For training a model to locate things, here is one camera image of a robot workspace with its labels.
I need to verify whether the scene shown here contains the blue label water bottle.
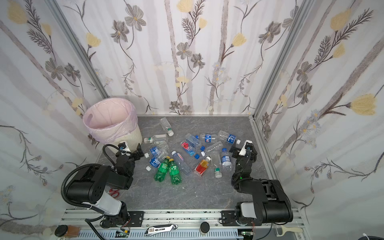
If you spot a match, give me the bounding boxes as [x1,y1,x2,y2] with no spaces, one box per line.
[221,148,232,171]

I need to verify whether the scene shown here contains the pepsi label clear bottle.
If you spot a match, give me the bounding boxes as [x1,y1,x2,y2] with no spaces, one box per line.
[196,134,219,143]

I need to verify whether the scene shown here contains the clear bottle green white cap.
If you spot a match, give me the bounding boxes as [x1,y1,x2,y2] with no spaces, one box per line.
[160,118,174,137]

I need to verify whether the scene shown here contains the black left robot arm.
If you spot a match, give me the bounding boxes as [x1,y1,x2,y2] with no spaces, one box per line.
[61,143,144,229]

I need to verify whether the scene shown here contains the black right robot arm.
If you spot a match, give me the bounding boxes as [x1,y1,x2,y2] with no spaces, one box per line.
[231,142,294,226]

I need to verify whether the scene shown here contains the cream bin with pink liner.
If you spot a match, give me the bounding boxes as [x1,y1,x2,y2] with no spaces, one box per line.
[83,98,143,150]

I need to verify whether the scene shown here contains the ribbed clear bottle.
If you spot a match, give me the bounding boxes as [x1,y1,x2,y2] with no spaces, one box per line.
[201,141,224,156]

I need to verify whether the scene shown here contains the small blue label bottle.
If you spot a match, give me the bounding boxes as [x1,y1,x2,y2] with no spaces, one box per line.
[146,157,161,171]

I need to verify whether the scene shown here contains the green soda bottle left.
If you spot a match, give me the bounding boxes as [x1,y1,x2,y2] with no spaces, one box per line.
[154,156,171,182]

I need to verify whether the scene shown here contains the green soda bottle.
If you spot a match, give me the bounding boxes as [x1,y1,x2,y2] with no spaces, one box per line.
[169,159,182,185]
[154,156,171,182]

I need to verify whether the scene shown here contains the green soda bottle right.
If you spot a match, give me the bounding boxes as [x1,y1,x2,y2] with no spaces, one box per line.
[169,159,182,185]

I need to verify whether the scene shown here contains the orange red liquid bottle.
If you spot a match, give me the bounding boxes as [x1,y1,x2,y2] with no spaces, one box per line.
[195,157,212,176]

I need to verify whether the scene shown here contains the red scissors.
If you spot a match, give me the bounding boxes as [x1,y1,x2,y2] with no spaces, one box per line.
[108,189,120,199]

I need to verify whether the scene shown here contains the pink label blue bottle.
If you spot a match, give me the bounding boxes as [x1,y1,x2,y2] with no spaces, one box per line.
[181,142,200,159]

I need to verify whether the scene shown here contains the tall clear blue bottle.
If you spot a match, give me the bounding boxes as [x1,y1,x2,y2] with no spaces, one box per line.
[172,151,192,176]

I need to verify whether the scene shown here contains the silver adjustable wrench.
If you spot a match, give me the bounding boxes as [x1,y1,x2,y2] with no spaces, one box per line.
[145,224,178,237]

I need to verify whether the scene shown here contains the black round knob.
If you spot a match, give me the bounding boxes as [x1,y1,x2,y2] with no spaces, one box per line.
[200,222,210,235]

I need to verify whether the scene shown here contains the white vegetable peeler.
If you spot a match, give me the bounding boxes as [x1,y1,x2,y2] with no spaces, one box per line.
[275,224,304,237]

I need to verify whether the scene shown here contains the black lid brown jar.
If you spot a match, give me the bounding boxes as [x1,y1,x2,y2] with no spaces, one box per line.
[54,225,81,238]

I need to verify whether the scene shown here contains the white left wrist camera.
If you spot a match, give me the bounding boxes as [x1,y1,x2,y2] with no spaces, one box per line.
[118,141,131,153]

